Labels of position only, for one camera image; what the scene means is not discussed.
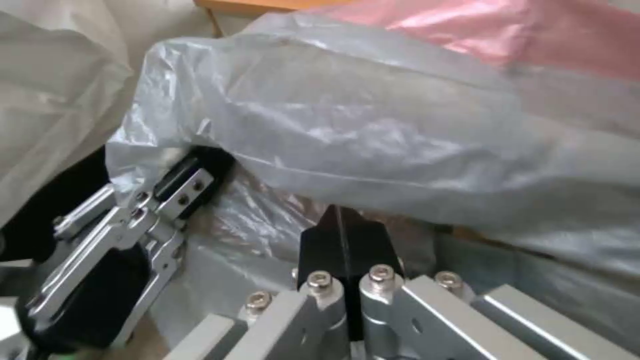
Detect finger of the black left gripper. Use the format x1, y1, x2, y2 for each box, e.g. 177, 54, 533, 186
25, 146, 237, 320
51, 183, 124, 239

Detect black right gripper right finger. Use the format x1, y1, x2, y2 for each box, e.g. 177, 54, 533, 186
343, 208, 640, 360

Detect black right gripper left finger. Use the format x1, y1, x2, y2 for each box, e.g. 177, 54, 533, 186
172, 205, 352, 360

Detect translucent grey garbage bag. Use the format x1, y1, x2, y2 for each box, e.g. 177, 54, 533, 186
106, 0, 640, 316

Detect translucent white plastic bag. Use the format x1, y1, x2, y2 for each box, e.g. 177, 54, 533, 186
0, 10, 151, 230

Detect pink plastic bag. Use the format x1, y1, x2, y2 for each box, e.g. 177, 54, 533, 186
344, 0, 640, 70

